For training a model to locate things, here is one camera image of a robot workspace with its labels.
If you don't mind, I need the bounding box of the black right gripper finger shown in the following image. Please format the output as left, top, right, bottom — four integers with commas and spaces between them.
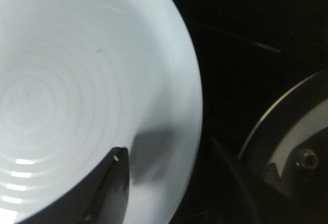
15, 147, 130, 223

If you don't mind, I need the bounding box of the light blue plate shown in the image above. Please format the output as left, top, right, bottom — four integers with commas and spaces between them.
1, 0, 202, 223

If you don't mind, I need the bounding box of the right black pan support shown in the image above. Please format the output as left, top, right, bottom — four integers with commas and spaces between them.
239, 70, 327, 213

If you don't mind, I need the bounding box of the black glass gas cooktop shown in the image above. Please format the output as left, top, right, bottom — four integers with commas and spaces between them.
172, 0, 327, 223

